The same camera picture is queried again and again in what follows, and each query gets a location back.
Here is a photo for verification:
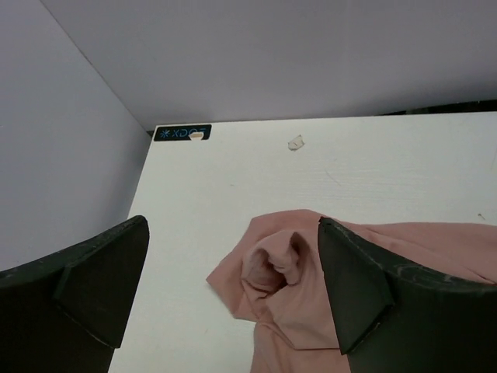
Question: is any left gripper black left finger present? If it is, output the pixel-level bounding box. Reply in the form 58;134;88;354
1;215;149;372

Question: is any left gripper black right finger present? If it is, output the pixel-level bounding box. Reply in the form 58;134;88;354
318;218;496;372

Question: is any dusty pink t shirt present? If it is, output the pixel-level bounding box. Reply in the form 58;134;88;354
207;210;496;372

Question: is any small beige tape scrap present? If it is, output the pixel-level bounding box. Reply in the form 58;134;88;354
287;134;305;152

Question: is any black xdof label sticker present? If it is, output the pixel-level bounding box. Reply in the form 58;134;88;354
153;124;212;142

